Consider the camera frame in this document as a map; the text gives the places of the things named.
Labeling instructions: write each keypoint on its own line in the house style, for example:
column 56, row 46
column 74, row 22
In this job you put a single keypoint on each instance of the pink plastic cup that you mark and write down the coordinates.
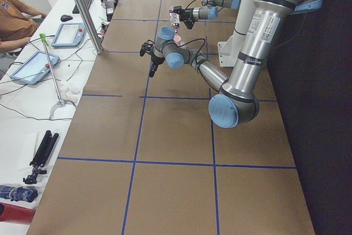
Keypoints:
column 177, row 39

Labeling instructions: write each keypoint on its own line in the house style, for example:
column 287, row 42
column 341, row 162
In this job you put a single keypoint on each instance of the blue folded umbrella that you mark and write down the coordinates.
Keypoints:
column 18, row 193

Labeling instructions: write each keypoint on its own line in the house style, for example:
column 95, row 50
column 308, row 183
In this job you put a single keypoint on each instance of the red cylindrical object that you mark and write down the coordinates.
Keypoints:
column 16, row 214

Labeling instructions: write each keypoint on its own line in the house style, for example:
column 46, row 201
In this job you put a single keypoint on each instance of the black folded tripod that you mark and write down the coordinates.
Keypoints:
column 41, row 157

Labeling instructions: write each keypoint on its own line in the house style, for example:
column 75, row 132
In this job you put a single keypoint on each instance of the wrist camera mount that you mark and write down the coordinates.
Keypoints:
column 147, row 47

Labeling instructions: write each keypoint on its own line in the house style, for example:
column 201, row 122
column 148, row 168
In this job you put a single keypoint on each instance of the person in brown shirt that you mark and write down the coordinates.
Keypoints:
column 16, row 28

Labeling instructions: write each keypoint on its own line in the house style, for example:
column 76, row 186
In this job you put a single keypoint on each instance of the green handled reacher grabber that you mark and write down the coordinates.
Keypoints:
column 61, row 102

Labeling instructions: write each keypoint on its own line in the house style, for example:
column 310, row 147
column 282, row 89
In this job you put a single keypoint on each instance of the crumpled white tissue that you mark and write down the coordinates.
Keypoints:
column 69, row 91

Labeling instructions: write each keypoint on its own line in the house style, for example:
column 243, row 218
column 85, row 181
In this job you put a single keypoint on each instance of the far blue teach pendant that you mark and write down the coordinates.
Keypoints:
column 69, row 35

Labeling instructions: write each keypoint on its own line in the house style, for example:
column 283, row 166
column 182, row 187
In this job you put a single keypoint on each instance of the aluminium frame post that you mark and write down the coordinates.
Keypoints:
column 85, row 15

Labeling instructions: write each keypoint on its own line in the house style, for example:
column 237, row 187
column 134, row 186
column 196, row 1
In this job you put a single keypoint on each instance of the near blue teach pendant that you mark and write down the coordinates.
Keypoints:
column 33, row 70

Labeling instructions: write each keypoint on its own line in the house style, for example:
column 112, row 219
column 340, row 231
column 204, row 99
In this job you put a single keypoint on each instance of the black computer mouse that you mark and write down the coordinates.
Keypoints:
column 65, row 18

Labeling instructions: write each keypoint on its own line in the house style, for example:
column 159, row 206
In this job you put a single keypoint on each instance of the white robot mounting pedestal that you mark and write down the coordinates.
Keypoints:
column 242, row 17

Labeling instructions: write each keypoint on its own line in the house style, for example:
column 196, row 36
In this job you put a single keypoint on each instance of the glass sauce bottle metal spout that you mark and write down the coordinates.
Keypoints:
column 174, row 19

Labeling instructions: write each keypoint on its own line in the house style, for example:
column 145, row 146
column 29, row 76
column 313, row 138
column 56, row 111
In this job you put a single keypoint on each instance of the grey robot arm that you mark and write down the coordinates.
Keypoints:
column 235, row 101
column 208, row 10

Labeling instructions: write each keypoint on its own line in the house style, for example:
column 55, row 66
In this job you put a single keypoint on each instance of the blue teach pendant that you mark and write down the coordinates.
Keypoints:
column 69, row 35
column 33, row 70

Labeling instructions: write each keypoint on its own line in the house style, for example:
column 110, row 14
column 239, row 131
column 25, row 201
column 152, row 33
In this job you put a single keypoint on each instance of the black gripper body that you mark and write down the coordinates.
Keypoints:
column 155, row 59
column 187, row 13

